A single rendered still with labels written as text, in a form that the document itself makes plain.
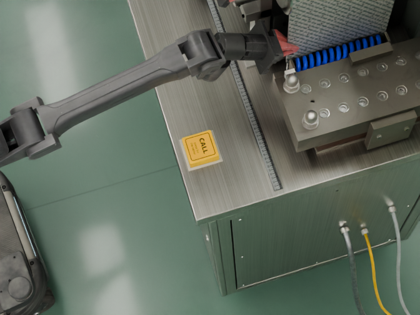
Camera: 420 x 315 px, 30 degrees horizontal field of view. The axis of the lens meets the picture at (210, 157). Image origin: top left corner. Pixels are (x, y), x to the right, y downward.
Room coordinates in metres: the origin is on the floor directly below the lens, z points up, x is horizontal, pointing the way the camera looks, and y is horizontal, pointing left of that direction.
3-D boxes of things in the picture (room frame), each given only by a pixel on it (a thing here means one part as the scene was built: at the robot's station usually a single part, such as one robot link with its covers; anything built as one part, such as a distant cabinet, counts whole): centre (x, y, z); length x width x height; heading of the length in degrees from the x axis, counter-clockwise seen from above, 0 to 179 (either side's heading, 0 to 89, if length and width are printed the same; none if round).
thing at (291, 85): (0.79, -0.20, 1.05); 0.04 x 0.04 x 0.04
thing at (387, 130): (0.68, -0.40, 0.96); 0.10 x 0.03 x 0.11; 100
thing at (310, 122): (0.70, -0.22, 1.05); 0.04 x 0.04 x 0.04
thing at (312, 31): (0.88, -0.31, 1.11); 0.23 x 0.01 x 0.18; 100
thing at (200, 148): (0.72, 0.02, 0.91); 0.07 x 0.07 x 0.02; 10
